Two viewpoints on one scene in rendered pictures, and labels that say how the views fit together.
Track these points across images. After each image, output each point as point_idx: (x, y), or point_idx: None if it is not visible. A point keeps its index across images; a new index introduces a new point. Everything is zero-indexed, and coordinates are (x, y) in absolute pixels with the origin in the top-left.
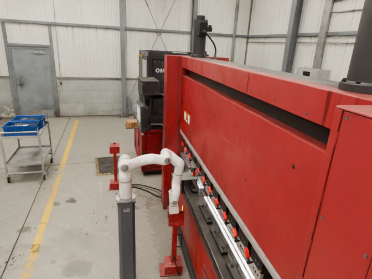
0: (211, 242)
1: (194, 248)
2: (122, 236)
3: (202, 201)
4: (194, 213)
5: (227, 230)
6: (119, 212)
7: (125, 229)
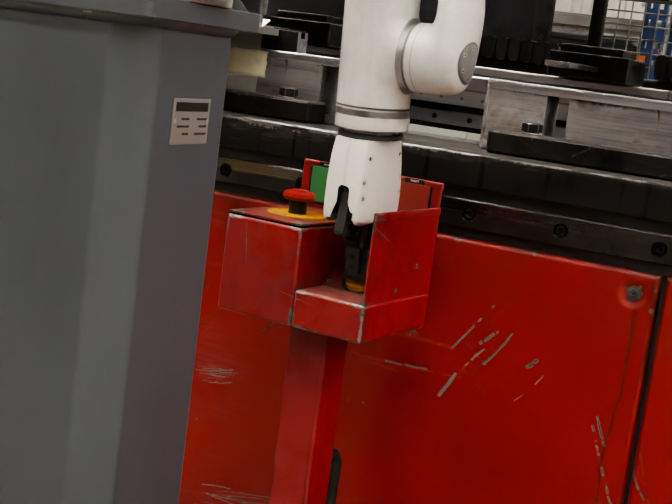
0: None
1: (557, 464)
2: (115, 500)
3: (443, 142)
4: (536, 173)
5: None
6: (132, 148)
7: (152, 393)
